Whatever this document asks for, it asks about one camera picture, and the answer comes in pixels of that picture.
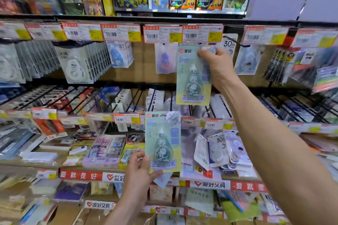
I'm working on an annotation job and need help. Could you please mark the person's right hand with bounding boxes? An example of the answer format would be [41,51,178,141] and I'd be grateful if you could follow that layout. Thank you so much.
[197,47,239,94]

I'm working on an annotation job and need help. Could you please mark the person's left hand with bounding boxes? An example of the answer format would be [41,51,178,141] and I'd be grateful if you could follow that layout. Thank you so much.
[121,151,164,207]

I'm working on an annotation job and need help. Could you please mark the teal correction tape packet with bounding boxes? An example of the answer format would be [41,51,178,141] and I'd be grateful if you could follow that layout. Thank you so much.
[176,45,212,106]
[144,111,182,173]

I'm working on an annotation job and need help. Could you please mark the pile of large clear packets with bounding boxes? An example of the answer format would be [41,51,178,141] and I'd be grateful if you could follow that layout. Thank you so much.
[194,129,258,178]

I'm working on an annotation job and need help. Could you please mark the bunch of blue correction tapes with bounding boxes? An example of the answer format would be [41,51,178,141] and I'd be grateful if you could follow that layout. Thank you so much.
[106,40,134,69]

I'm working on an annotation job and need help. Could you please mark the person's right forearm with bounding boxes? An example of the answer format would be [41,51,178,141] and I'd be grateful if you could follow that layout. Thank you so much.
[223,79,338,225]

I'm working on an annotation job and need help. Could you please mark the red shelf label strip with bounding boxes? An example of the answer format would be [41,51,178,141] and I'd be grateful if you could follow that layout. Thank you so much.
[58,169,269,194]

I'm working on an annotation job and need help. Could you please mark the rows of grey white packets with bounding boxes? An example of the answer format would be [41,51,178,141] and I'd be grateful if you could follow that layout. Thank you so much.
[146,88,338,125]

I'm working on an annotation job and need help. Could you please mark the yellow eraser display box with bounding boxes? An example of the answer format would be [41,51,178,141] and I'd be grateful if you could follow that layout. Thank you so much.
[118,142,146,169]

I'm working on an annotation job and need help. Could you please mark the pink eraser display box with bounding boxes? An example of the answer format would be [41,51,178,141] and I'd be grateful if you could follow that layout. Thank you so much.
[82,134,127,169]

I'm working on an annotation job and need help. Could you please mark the dark purple packet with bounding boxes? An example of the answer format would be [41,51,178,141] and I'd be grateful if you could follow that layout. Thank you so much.
[54,181,89,201]

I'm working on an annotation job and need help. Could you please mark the gold box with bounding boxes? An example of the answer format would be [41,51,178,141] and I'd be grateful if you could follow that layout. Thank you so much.
[62,140,93,167]

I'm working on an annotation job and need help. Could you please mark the small white blue device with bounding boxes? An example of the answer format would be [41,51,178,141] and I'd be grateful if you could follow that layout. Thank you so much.
[69,146,88,155]

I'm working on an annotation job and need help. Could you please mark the row of orange price tags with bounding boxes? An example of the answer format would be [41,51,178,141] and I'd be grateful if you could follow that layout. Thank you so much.
[0,21,338,49]
[0,107,338,136]

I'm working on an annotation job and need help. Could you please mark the row of white card packets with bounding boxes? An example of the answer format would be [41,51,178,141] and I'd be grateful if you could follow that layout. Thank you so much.
[112,89,132,132]

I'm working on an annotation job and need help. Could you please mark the white ink box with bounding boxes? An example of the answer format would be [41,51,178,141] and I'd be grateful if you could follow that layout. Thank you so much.
[39,137,76,152]

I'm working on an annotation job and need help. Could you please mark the blue scissors packets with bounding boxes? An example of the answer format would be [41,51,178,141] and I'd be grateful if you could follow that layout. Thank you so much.
[98,86,121,107]

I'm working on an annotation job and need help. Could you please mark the white flat box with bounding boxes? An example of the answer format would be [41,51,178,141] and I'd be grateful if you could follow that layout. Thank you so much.
[20,151,58,165]

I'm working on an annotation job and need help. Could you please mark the green paper pack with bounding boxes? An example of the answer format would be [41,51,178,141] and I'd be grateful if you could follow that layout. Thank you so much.
[219,195,262,223]

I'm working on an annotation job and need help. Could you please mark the blue white card packet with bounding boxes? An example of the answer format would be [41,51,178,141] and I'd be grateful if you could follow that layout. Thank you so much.
[21,204,57,225]

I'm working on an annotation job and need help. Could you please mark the row of white red packets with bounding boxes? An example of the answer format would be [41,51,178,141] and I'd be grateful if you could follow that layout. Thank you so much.
[8,88,69,140]

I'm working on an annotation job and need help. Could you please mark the stacks of brown envelopes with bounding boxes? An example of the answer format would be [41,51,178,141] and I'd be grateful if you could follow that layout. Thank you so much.
[0,198,27,220]

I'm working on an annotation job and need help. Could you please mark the pile of pen packets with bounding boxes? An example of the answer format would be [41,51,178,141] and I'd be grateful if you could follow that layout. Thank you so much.
[0,126,43,161]

